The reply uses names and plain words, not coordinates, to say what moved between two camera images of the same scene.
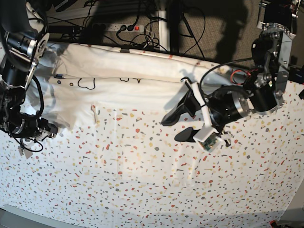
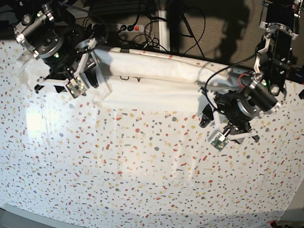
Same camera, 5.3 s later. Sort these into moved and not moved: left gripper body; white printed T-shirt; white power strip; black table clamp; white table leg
Moved: white printed T-shirt; left gripper body
Not moved: white table leg; black table clamp; white power strip
